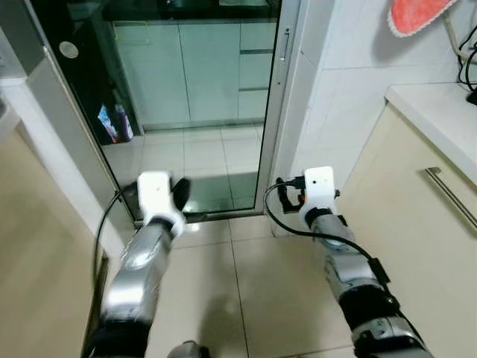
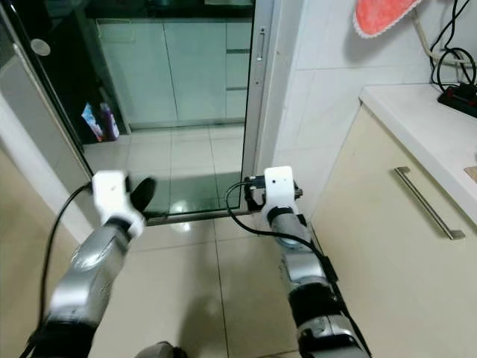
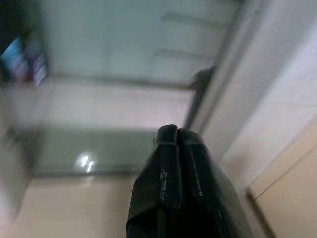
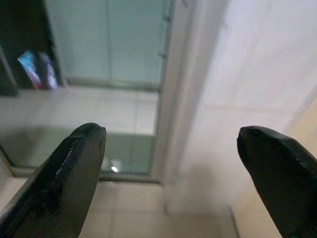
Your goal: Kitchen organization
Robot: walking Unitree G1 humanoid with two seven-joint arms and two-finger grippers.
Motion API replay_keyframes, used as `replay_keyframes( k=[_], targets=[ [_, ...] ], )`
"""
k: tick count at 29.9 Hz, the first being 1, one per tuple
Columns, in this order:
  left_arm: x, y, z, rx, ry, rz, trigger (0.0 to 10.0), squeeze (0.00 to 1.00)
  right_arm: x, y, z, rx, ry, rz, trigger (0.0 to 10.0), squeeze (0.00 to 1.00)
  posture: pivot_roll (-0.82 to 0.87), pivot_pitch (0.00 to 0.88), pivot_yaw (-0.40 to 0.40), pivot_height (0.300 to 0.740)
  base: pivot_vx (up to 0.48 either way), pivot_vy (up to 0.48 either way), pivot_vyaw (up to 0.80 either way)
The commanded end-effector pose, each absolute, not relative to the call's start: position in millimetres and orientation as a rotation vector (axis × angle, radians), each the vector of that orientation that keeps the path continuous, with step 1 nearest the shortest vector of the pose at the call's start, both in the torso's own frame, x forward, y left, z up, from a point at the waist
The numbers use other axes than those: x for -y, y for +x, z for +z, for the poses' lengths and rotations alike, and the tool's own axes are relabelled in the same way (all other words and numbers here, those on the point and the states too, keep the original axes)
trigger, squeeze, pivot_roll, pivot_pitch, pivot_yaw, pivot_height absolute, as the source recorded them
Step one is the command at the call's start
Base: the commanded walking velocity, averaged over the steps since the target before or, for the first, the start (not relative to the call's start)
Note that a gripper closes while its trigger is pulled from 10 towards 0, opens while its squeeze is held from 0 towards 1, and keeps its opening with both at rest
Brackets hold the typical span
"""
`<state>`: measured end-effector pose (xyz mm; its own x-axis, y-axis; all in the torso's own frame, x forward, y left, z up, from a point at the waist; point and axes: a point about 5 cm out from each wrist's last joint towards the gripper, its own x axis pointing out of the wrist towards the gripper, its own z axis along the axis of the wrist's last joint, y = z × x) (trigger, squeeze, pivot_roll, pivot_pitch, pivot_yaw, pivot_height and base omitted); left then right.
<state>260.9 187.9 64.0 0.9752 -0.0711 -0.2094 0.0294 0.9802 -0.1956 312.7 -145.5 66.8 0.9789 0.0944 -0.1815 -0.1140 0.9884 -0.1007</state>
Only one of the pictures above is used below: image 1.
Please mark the red white-edged cloth pad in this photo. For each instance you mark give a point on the red white-edged cloth pad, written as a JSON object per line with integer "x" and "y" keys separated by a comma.
{"x": 417, "y": 15}

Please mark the grey robot foot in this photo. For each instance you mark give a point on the grey robot foot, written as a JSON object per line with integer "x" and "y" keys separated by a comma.
{"x": 186, "y": 350}

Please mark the round grey door sticker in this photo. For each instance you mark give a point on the round grey door sticker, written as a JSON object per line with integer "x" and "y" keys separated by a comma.
{"x": 68, "y": 49}

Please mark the glass sliding door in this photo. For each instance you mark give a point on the glass sliding door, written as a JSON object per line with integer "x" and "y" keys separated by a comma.
{"x": 209, "y": 149}

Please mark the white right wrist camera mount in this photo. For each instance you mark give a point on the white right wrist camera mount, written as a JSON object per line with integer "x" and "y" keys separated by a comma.
{"x": 319, "y": 190}

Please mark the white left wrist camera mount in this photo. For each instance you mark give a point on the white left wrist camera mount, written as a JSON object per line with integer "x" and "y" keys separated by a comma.
{"x": 155, "y": 194}

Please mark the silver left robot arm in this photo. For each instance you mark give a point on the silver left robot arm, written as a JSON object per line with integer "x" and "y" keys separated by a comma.
{"x": 138, "y": 276}

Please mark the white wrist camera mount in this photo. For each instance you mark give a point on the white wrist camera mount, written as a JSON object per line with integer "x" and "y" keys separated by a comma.
{"x": 155, "y": 194}
{"x": 319, "y": 190}

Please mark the beige tall cabinet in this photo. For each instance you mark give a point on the beige tall cabinet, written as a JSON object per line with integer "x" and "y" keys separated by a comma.
{"x": 37, "y": 261}

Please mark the blue white bag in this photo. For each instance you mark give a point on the blue white bag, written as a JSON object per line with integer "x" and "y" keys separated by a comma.
{"x": 108, "y": 125}

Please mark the purple packet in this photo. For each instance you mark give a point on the purple packet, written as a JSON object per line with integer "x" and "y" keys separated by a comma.
{"x": 124, "y": 123}

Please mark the beige kitchen base cabinet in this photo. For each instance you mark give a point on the beige kitchen base cabinet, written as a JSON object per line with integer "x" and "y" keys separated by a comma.
{"x": 402, "y": 283}

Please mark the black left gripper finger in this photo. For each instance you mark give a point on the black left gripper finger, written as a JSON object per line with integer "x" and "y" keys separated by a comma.
{"x": 181, "y": 195}

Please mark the beige wall pipe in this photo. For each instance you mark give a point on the beige wall pipe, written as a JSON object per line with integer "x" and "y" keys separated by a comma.
{"x": 451, "y": 33}

